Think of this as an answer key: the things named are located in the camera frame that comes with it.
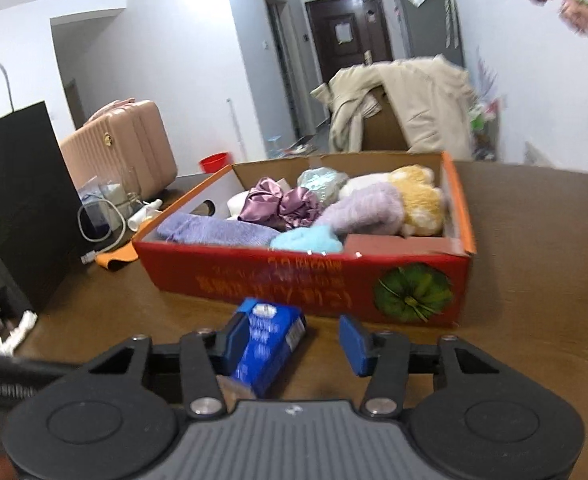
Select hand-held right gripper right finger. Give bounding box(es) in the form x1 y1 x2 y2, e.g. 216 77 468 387
338 314 500 418

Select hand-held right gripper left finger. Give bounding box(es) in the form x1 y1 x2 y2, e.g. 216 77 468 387
86 312 250 418

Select blue carton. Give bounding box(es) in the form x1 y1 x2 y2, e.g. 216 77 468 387
230 297 308 399

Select red cardboard box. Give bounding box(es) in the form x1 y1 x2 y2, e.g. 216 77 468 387
131 151 476 328

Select lavender knit pouch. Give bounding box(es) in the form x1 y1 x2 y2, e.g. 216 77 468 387
156 211 281 249

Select blue plush toy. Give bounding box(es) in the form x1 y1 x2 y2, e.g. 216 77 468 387
270 225 344 255

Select white round sponge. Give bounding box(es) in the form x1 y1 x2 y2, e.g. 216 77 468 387
225 190 255 222

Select lavender fuzzy cloth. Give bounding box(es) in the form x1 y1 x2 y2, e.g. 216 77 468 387
313 182 406 237

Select mauve satin scrunchie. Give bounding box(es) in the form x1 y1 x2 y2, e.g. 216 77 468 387
279 186 323 232
238 177 289 226

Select white and yellow plush toy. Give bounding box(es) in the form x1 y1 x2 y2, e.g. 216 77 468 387
338 164 448 237

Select clear plastic bag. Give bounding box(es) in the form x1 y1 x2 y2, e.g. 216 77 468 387
296 166 350 207

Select crumpled white tissue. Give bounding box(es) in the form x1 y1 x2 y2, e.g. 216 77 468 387
0 311 38 357

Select white small bottle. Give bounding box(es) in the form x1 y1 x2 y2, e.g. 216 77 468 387
128 198 164 232

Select black paper bag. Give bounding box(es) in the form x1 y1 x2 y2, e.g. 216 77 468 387
0 62 93 314

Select red bucket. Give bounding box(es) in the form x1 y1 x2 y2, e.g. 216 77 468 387
199 152 233 175

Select clear plastic container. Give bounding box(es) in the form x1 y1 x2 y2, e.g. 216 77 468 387
76 166 141 227

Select pink suitcase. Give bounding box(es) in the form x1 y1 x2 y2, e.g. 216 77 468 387
59 98 179 197

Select brown cardboard box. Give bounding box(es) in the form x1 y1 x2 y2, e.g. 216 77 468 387
361 86 410 152

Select beige coat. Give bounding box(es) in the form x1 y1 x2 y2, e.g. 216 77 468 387
310 56 475 162

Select white radiator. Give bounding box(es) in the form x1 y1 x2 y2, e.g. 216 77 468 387
523 141 556 164

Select dark brown door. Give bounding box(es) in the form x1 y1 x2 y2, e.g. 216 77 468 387
305 0 395 82

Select grey fridge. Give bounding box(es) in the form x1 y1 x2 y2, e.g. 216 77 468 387
393 0 465 69

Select white charging cable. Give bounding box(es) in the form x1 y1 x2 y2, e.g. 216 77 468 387
77 198 126 264

